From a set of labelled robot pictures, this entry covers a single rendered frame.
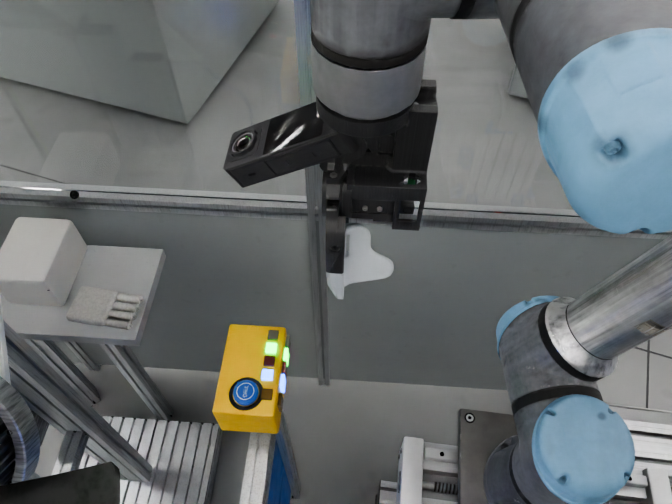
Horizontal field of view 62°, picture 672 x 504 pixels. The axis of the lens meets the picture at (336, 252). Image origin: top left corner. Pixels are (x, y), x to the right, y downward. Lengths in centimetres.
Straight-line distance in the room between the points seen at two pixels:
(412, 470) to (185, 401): 129
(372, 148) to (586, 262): 106
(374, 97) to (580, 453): 52
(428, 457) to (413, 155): 65
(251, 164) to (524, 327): 49
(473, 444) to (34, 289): 92
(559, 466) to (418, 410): 136
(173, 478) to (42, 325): 80
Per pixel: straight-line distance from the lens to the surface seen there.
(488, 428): 97
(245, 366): 95
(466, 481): 94
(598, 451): 76
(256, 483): 111
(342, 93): 37
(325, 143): 41
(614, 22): 26
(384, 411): 206
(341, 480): 198
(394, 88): 37
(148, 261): 137
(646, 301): 71
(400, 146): 42
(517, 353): 81
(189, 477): 196
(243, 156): 45
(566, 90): 25
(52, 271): 131
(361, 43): 34
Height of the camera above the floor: 193
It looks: 55 degrees down
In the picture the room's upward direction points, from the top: straight up
